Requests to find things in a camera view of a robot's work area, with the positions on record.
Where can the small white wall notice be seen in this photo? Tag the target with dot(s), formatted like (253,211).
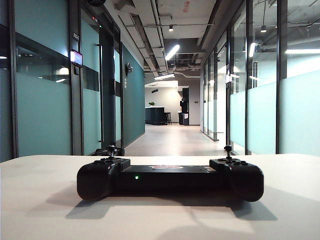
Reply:
(125,83)

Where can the long linear ceiling light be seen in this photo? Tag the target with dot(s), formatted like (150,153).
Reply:
(172,52)

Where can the black wall-mounted device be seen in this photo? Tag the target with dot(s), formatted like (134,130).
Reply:
(155,90)

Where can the tall black cabinet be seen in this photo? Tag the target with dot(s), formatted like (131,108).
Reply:
(185,100)

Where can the round black wall ornament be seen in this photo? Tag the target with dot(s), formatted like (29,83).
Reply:
(129,69)

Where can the linear light behind glass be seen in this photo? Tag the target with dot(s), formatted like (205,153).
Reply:
(252,49)

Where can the black door card reader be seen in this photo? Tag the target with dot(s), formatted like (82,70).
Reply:
(77,71)

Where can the black remote control with joysticks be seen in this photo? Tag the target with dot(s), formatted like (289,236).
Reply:
(170,178)

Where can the lit room display panel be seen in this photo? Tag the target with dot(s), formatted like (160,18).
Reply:
(76,58)

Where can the dark counter with white top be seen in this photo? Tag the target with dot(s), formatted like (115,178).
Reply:
(155,115)

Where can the green potted plant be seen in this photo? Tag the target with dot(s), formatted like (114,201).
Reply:
(152,103)

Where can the black pendant lamp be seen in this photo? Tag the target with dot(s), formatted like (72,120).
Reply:
(263,29)

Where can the dark bar stool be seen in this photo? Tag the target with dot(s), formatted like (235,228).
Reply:
(168,117)

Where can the short linear ceiling light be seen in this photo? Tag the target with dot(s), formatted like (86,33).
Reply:
(164,76)

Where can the white room number sign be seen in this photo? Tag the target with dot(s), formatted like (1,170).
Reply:
(76,36)

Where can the black bin with white label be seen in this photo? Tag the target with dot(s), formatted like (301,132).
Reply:
(184,119)

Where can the black quadruped robot dog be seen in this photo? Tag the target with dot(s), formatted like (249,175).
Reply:
(100,151)

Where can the small ceiling spot light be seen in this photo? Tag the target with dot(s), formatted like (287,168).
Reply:
(171,28)

